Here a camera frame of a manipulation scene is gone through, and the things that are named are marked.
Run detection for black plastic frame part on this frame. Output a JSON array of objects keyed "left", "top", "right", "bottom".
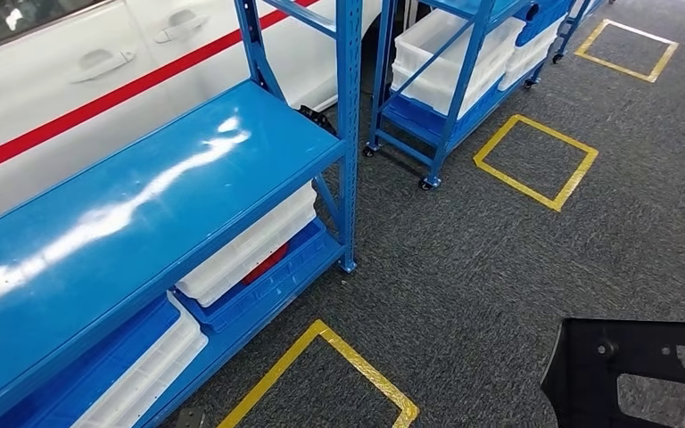
[{"left": 540, "top": 317, "right": 685, "bottom": 428}]

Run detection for blue steel shelf rack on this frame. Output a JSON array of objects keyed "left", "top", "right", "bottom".
[{"left": 0, "top": 0, "right": 364, "bottom": 428}]

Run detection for red object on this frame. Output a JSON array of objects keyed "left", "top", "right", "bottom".
[{"left": 240, "top": 241, "right": 291, "bottom": 288}]

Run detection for blue plastic bin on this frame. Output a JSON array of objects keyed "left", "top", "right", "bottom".
[
  {"left": 0, "top": 292, "right": 181, "bottom": 428},
  {"left": 516, "top": 0, "right": 574, "bottom": 48},
  {"left": 384, "top": 77, "right": 506, "bottom": 149},
  {"left": 172, "top": 219, "right": 343, "bottom": 335}
]

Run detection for white plastic bin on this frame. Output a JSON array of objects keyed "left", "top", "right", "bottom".
[
  {"left": 175, "top": 181, "right": 318, "bottom": 309},
  {"left": 391, "top": 8, "right": 527, "bottom": 119},
  {"left": 70, "top": 292, "right": 210, "bottom": 428},
  {"left": 498, "top": 21, "right": 564, "bottom": 93}
]

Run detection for yellow tape floor square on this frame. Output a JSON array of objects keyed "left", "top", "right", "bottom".
[{"left": 217, "top": 318, "right": 422, "bottom": 428}]

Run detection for blue rack with casters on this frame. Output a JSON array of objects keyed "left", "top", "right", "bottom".
[
  {"left": 552, "top": 0, "right": 613, "bottom": 65},
  {"left": 361, "top": 0, "right": 574, "bottom": 193}
]

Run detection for white car red stripe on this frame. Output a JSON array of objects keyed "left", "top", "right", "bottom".
[{"left": 0, "top": 0, "right": 386, "bottom": 235}]

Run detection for black drag chain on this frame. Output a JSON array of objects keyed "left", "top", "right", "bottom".
[{"left": 296, "top": 103, "right": 339, "bottom": 138}]

